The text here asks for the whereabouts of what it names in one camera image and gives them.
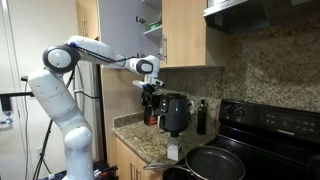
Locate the black stove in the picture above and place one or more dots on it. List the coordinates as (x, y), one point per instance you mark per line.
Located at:
(273, 143)

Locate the open grey cabinet door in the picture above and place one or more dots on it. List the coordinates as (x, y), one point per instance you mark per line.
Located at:
(124, 26)

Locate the black air fryer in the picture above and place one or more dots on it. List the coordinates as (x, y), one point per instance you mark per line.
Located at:
(174, 113)

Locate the wooden cabinet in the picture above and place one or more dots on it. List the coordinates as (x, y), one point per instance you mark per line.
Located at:
(187, 40)
(130, 165)

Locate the black range hood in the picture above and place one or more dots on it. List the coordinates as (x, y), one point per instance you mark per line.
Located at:
(243, 16)

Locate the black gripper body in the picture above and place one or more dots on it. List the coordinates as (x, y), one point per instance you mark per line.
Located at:
(147, 93)

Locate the green box on shelf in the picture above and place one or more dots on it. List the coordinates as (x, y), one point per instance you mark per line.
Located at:
(154, 25)

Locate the dark oil bottle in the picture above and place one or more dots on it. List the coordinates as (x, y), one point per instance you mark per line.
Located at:
(201, 118)

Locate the wooden upper cabinet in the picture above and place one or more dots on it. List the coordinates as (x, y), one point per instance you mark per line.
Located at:
(187, 40)

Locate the wooden lower cabinet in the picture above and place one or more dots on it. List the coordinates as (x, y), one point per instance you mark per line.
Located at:
(130, 165)

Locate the black whey protein packet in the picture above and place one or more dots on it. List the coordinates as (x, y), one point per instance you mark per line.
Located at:
(151, 112)

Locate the small black pot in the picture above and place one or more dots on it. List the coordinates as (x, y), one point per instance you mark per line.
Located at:
(176, 174)

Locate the black frying pan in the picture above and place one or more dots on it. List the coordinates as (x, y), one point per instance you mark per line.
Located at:
(208, 163)

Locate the white salt shaker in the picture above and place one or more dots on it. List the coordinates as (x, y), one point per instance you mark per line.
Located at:
(174, 148)

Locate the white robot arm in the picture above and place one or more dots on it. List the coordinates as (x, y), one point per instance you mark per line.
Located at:
(49, 89)

